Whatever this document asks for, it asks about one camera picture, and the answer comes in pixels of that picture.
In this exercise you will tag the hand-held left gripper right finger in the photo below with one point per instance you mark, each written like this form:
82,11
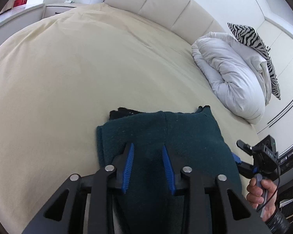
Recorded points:
168,168

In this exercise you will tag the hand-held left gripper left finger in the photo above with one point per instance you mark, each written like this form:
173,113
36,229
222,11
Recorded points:
128,165

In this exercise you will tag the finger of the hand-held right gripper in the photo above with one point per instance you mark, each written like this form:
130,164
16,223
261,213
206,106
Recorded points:
245,146
245,167

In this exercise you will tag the dark green sweater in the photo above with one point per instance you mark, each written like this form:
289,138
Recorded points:
185,136

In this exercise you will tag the person's right forearm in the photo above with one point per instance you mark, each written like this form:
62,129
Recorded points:
278,220

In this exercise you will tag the person's right hand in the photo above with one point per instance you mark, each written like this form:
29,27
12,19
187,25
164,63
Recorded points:
256,195

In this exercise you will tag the dark furniture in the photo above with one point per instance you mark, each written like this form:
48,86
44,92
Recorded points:
291,180

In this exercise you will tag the white duvet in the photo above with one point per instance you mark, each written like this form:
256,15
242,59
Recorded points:
229,73

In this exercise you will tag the bed with beige sheet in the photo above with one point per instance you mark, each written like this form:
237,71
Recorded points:
88,78

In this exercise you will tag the white wardrobe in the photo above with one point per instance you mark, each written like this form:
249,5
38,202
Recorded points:
285,51

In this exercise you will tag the zebra print pillow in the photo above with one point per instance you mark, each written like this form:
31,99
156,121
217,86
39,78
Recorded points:
254,39

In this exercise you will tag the cream padded headboard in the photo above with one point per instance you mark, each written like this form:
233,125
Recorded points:
166,7

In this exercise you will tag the white nightstand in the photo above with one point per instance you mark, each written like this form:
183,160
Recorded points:
58,9

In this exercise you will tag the white window ledge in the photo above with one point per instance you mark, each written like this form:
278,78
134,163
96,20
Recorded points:
17,17

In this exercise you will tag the red box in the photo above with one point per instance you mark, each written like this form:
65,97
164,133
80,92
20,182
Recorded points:
19,2

